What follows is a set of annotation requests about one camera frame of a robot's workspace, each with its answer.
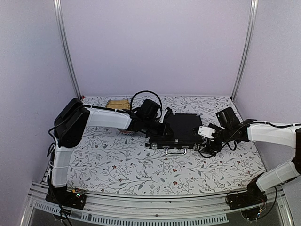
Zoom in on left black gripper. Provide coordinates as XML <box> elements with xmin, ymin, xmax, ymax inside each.
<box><xmin>143</xmin><ymin>118</ymin><xmax>175</xmax><ymax>138</ymax></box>

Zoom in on black poker set case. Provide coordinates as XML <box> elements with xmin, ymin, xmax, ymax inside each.
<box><xmin>145</xmin><ymin>113</ymin><xmax>206</xmax><ymax>156</ymax></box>

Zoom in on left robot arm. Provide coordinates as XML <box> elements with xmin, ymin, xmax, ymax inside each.
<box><xmin>49</xmin><ymin>98</ymin><xmax>172</xmax><ymax>204</ymax></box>

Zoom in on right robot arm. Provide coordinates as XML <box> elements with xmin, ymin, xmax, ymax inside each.
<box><xmin>197</xmin><ymin>107</ymin><xmax>301</xmax><ymax>205</ymax></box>

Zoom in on red patterned bowl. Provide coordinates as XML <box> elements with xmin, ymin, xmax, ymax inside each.
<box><xmin>120</xmin><ymin>129</ymin><xmax>135</xmax><ymax>135</ymax></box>

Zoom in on woven bamboo tray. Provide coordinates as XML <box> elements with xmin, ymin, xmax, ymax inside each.
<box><xmin>106</xmin><ymin>99</ymin><xmax>130</xmax><ymax>110</ymax></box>

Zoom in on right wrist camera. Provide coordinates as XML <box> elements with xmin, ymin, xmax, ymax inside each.
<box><xmin>198</xmin><ymin>126</ymin><xmax>216</xmax><ymax>139</ymax></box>

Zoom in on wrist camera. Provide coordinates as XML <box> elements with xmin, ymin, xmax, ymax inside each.
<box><xmin>159</xmin><ymin>107</ymin><xmax>172</xmax><ymax>123</ymax></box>
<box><xmin>198</xmin><ymin>126</ymin><xmax>216</xmax><ymax>139</ymax></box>

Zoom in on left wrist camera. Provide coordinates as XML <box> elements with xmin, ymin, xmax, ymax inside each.
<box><xmin>159</xmin><ymin>107</ymin><xmax>172</xmax><ymax>123</ymax></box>

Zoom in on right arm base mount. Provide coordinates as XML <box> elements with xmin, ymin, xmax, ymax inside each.
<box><xmin>225</xmin><ymin>188</ymin><xmax>268</xmax><ymax>210</ymax></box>

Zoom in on front aluminium rail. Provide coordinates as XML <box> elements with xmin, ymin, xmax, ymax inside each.
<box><xmin>20</xmin><ymin>183</ymin><xmax>295</xmax><ymax>226</ymax></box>

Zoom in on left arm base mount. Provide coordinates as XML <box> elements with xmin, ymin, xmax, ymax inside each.
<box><xmin>45</xmin><ymin>187</ymin><xmax>87</xmax><ymax>210</ymax></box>

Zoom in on right aluminium frame post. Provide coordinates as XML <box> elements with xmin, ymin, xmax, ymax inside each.
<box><xmin>231</xmin><ymin>0</ymin><xmax>259</xmax><ymax>102</ymax></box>

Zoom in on aluminium frame post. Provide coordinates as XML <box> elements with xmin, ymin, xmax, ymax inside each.
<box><xmin>53</xmin><ymin>0</ymin><xmax>82</xmax><ymax>99</ymax></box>
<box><xmin>231</xmin><ymin>0</ymin><xmax>259</xmax><ymax>102</ymax></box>

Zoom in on left aluminium frame post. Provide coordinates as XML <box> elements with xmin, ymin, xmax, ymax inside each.
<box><xmin>53</xmin><ymin>0</ymin><xmax>82</xmax><ymax>99</ymax></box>

